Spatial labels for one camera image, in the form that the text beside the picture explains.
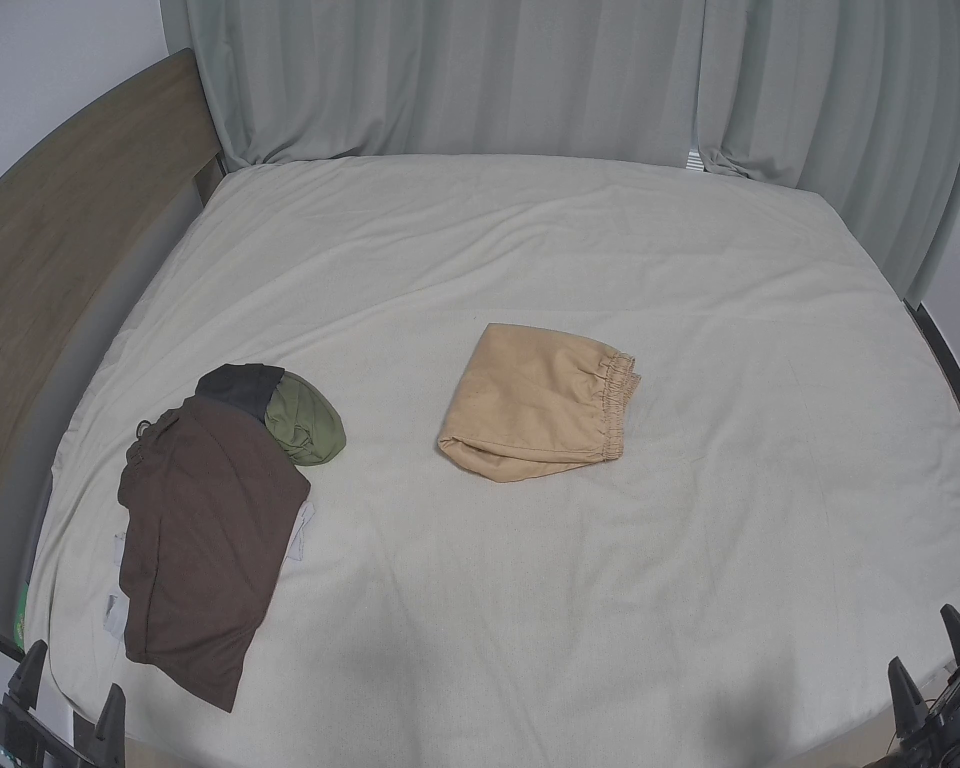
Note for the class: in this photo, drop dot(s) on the black garment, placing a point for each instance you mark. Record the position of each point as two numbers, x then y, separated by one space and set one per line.
232 382

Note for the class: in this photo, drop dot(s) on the white slatted vent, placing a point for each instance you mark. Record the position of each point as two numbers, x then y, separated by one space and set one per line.
694 159

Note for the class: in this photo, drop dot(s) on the green garment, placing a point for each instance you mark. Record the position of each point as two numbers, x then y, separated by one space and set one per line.
307 420

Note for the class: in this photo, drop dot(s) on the bed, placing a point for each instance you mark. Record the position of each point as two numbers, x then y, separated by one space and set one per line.
525 225

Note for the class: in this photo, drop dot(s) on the tan shorts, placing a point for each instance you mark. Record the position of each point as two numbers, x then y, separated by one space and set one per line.
525 405

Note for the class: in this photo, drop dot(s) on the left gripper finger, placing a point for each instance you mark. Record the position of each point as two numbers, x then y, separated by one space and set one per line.
111 720
31 675

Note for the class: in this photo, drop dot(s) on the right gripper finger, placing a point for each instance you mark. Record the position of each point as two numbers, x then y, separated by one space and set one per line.
952 634
907 701

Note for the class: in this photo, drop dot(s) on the pale green curtain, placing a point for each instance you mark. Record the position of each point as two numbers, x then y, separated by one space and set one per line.
450 75
862 90

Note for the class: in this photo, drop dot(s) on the brown garment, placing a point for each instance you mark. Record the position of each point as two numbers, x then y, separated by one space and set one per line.
202 540

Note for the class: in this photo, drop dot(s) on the white garment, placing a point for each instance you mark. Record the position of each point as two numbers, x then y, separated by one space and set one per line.
300 536

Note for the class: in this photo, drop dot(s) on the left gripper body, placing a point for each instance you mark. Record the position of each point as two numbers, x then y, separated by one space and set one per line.
45 739

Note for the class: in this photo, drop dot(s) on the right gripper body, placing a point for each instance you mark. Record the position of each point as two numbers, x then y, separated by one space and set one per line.
937 735

